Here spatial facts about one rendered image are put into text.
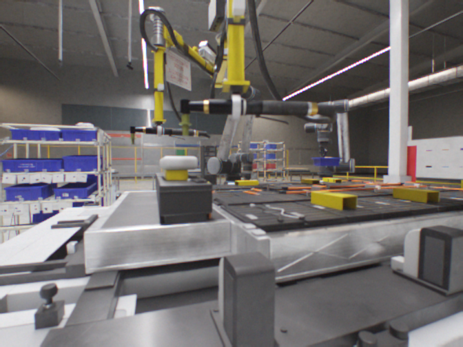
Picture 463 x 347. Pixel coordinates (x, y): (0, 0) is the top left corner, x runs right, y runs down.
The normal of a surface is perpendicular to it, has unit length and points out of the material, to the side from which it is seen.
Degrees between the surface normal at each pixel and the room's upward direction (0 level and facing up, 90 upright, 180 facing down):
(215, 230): 90
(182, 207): 90
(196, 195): 90
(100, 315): 0
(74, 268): 90
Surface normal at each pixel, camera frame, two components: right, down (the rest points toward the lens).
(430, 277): -0.95, 0.01
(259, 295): 0.33, 0.04
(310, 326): 0.00, -1.00
